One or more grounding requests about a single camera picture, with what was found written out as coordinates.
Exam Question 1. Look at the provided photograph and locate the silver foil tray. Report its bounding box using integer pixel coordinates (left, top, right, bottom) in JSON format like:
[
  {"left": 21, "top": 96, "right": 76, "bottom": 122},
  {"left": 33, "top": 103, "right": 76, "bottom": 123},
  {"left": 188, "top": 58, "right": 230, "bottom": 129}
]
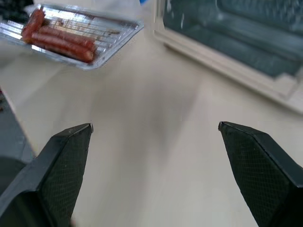
[{"left": 0, "top": 3, "right": 145, "bottom": 71}]

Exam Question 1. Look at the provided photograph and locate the black blurred object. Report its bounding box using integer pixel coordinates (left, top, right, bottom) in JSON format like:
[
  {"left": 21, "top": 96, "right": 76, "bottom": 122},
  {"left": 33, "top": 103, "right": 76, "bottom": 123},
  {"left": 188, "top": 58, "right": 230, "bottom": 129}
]
[{"left": 0, "top": 0, "right": 35, "bottom": 24}]

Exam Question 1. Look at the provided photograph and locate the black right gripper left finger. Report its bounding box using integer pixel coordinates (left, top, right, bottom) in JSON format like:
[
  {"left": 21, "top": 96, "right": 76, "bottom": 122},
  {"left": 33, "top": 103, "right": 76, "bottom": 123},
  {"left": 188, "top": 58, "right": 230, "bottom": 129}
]
[{"left": 0, "top": 122, "right": 94, "bottom": 227}]

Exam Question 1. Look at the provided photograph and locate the cream toaster oven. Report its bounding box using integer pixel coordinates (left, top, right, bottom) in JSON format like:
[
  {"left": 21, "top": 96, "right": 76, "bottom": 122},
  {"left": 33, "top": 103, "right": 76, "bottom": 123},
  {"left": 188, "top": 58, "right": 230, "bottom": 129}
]
[{"left": 153, "top": 0, "right": 303, "bottom": 115}]

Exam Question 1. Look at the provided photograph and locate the long red sausage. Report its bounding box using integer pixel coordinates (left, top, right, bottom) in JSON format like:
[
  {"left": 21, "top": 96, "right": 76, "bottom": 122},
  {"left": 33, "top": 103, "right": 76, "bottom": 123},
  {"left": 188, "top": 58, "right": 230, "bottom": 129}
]
[
  {"left": 29, "top": 32, "right": 96, "bottom": 64},
  {"left": 37, "top": 25, "right": 97, "bottom": 51}
]

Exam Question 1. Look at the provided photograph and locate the short red sausage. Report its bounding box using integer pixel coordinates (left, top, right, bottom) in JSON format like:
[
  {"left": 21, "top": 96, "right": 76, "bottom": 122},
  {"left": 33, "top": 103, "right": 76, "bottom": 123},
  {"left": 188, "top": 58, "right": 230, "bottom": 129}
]
[{"left": 21, "top": 9, "right": 46, "bottom": 41}]

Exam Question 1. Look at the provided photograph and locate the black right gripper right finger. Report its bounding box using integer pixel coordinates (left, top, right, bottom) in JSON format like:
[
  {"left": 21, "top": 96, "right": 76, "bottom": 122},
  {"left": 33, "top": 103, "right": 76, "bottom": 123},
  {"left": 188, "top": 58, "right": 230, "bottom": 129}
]
[{"left": 218, "top": 121, "right": 303, "bottom": 227}]

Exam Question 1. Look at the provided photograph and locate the glass toaster oven door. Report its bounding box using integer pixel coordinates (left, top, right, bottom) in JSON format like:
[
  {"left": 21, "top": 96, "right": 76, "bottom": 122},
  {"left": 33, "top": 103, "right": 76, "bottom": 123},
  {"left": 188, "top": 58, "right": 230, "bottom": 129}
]
[{"left": 162, "top": 0, "right": 303, "bottom": 79}]

